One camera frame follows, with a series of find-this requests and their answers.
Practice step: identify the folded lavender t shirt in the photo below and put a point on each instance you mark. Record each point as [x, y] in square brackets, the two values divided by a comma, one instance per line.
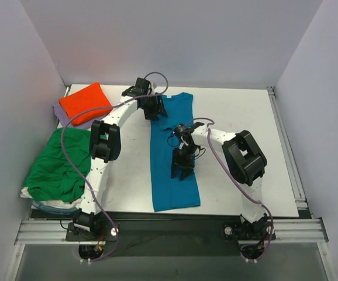
[64, 119]

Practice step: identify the white t shirt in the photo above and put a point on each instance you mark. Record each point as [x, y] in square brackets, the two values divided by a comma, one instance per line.
[58, 204]

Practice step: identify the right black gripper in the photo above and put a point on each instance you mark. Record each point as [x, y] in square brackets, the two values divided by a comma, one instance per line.
[183, 161]

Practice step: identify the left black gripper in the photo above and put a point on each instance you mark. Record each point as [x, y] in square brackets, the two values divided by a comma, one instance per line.
[152, 106]

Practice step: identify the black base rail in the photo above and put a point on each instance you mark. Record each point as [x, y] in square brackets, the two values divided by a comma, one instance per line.
[240, 238]

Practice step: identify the light blue t shirt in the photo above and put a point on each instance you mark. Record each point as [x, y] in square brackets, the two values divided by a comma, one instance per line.
[53, 210]

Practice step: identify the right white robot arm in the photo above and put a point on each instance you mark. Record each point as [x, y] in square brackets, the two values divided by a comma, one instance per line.
[239, 155]

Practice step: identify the folded orange t shirt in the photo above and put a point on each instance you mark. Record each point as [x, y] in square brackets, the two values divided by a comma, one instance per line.
[85, 99]

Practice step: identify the aluminium front frame rail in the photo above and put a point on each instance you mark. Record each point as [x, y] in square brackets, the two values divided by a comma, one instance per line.
[37, 232]

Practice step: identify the green t shirt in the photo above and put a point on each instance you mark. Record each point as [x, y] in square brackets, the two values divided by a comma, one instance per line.
[51, 176]

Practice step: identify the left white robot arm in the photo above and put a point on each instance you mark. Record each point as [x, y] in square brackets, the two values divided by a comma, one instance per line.
[105, 146]

